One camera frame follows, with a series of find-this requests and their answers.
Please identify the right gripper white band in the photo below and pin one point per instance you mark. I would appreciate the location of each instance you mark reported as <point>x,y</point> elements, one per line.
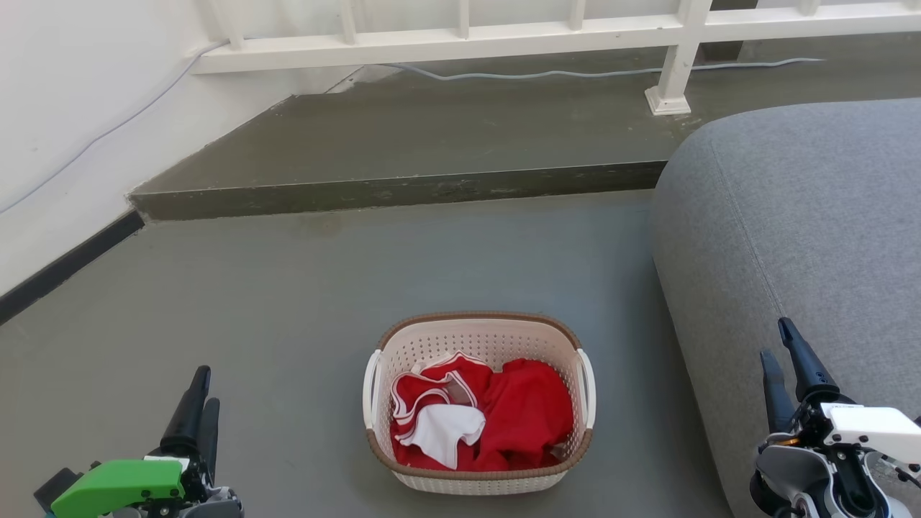
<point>863,428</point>

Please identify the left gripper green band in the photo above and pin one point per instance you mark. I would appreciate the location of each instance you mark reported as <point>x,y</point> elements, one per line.
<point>119,485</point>

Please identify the cream perforated laundry basket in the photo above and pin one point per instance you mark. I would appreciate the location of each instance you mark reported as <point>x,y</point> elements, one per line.
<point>489,338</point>

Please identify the grey fabric sofa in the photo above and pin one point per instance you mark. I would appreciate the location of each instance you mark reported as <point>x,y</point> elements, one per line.
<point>791,216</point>

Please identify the red garment with white trim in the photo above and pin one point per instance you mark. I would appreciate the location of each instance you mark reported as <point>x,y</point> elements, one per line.
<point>432,385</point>

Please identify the plain red garment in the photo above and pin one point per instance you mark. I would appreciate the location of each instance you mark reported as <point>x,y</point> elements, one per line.
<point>529,410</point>

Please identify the white metal railing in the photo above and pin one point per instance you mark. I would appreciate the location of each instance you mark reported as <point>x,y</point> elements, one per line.
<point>432,50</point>

